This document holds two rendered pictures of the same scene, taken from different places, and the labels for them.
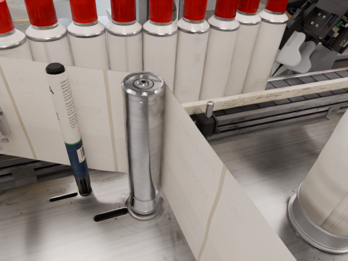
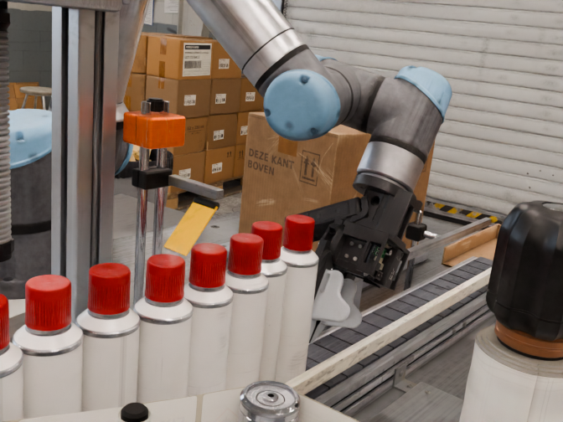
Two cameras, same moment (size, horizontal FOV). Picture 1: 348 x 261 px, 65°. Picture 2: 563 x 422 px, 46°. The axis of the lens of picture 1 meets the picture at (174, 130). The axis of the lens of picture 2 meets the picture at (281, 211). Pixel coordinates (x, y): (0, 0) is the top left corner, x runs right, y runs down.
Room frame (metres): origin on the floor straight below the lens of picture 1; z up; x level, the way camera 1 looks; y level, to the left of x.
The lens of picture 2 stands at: (-0.11, 0.21, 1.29)
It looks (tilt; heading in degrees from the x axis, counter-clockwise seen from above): 16 degrees down; 331
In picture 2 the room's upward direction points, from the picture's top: 6 degrees clockwise
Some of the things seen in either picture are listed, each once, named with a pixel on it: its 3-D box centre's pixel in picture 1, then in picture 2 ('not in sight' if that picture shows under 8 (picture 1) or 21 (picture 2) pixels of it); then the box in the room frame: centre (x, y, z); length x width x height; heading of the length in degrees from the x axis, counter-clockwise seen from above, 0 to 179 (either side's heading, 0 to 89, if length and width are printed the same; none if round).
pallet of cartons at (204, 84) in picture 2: not in sight; (178, 115); (4.57, -1.47, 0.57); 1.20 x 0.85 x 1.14; 122
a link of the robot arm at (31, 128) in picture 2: not in sight; (22, 162); (0.83, 0.10, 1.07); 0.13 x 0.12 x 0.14; 133
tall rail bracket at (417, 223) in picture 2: not in sight; (423, 256); (0.74, -0.57, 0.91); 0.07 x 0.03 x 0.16; 23
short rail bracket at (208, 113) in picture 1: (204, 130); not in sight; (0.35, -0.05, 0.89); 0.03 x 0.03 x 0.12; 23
